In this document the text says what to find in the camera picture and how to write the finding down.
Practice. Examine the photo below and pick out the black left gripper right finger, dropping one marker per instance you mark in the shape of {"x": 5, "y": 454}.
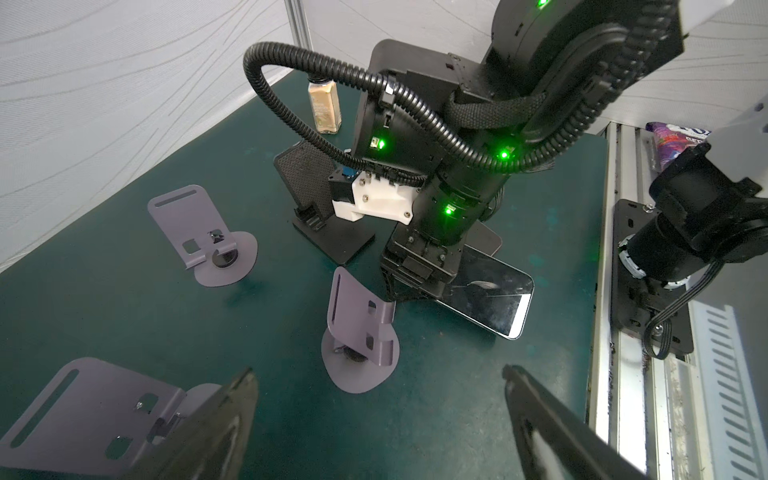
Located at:
{"x": 551, "y": 442}

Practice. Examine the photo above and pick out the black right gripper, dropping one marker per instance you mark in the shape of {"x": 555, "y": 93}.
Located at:
{"x": 419, "y": 263}

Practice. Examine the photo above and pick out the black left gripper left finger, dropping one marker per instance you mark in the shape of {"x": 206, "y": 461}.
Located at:
{"x": 212, "y": 442}

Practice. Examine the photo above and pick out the phone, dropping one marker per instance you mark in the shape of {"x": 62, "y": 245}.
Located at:
{"x": 483, "y": 239}
{"x": 490, "y": 293}

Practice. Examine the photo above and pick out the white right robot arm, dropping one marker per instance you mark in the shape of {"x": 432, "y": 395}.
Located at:
{"x": 455, "y": 130}

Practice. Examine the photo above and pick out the grey phone stand right front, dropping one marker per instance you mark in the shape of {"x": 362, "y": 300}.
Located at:
{"x": 360, "y": 348}

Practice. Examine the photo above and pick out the grey phone stand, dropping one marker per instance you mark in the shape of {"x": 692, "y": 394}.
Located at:
{"x": 360, "y": 348}
{"x": 97, "y": 418}
{"x": 192, "y": 224}

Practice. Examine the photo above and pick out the grey phone stand middle back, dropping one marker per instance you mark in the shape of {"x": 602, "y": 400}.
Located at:
{"x": 97, "y": 418}

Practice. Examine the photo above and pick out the black horizontal phone stand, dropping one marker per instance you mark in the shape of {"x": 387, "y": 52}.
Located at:
{"x": 310, "y": 177}

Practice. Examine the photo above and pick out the grey phone stand right back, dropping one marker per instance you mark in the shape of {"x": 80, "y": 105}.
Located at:
{"x": 192, "y": 224}

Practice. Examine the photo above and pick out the purple candy bag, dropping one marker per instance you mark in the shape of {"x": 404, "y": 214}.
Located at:
{"x": 671, "y": 140}

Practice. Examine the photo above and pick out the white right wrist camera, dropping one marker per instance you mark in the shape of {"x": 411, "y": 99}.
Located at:
{"x": 364, "y": 194}

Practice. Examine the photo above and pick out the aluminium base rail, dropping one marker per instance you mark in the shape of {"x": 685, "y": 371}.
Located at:
{"x": 670, "y": 388}

